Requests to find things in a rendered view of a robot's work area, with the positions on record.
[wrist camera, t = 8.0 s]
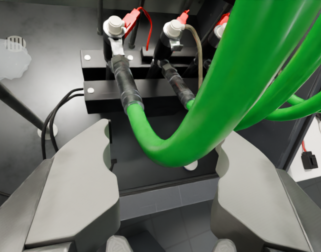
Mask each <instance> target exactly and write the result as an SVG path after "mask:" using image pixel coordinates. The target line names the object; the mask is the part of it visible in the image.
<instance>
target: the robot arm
mask: <svg viewBox="0 0 321 252"><path fill-rule="evenodd" d="M110 144H112V127H111V120H110V119H109V120H108V119H101V120H99V121H98V122H96V123H95V124H93V125H92V126H90V127H89V128H87V129H86V130H84V131H83V132H81V133H80V134H78V135H77V136H75V137H74V138H73V139H71V140H70V141H69V142H68V143H66V144H65V145H64V146H63V147H62V148H61V149H60V150H59V151H58V152H57V153H56V154H55V155H54V156H53V157H52V158H51V159H44V160H43V161H42V162H41V163H40V165H39V166H38V167H37V168H36V169H35V170H34V171H33V172H32V173H31V174H30V175H29V176H28V177H27V179H26V180H25V181H24V182H23V183H22V184H21V185H20V186H19V187H18V188H17V189H16V190H15V191H14V193H13V194H12V195H11V196H10V197H9V198H8V199H7V200H6V201H5V202H4V203H3V204H2V205H1V207H0V252H96V251H97V250H98V249H99V248H100V247H101V246H102V245H103V244H104V243H105V242H106V241H107V243H106V252H133V250H132V248H131V246H130V244H129V243H128V241H127V239H126V238H125V237H124V236H120V235H114V234H115V233H116V232H117V231H118V230H119V228H120V225H121V219H120V199H119V189H118V183H117V177H116V175H115V174H113V173H112V172H111V171H110V170H109V169H110V167H111V155H110ZM214 149H215V150H216V152H217V153H218V155H219V156H218V160H217V164H216V168H215V170H216V172H217V174H218V175H219V177H220V179H219V181H218V185H217V188H216V192H215V196H214V199H213V203H212V207H211V217H210V229H211V231H212V233H213V234H214V235H215V236H216V237H217V238H218V240H217V241H216V243H215V245H214V247H213V250H212V252H321V209H320V208H319V207H318V206H317V204H316V203H315V202H314V201H313V200H312V199H311V198H310V197H309V196H308V195H307V194H306V193H305V191H304V190H303V189H302V188H301V187H300V186H299V185H298V184H297V183H296V182H295V181H294V180H293V179H292V177H291V176H290V175H289V174H288V173H287V172H286V171H285V170H283V169H278V168H276V167H275V166H274V165H273V163H272V162H271V161H270V160H269V159H268V158H267V157H266V156H265V155H264V154H263V153H262V152H261V151H260V150H259V149H257V148H256V147H255V146H254V145H252V144H251V143H250V142H248V141H247V140H246V139H244V138H243V137H241V136H240V135H239V134H237V133H236V132H235V131H232V132H231V133H230V134H229V135H228V136H227V137H226V138H225V139H224V140H223V141H222V142H220V143H219V144H218V145H217V146H216V147H215V148H214Z"/></svg>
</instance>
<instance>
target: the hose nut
mask: <svg viewBox="0 0 321 252"><path fill-rule="evenodd" d="M118 62H125V63H127V64H128V66H129V68H130V64H129V61H128V59H127V58H126V57H124V56H122V55H121V54H118V55H116V56H114V57H113V58H111V68H112V72H113V73H114V66H115V64H116V63H118Z"/></svg>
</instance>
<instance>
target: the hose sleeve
mask: <svg viewBox="0 0 321 252"><path fill-rule="evenodd" d="M113 71H114V76H115V80H116V82H117V86H118V90H119V94H120V99H121V103H122V106H123V109H124V112H125V114H126V115H127V116H128V113H127V108H128V107H129V106H130V105H132V104H139V105H141V107H142V109H143V110H144V104H143V102H142V98H141V96H140V93H139V91H138V89H137V86H136V84H135V81H134V78H133V75H132V72H131V70H130V68H129V66H128V64H127V63H125V62H122V61H121V62H118V63H116V64H115V65H114V67H113Z"/></svg>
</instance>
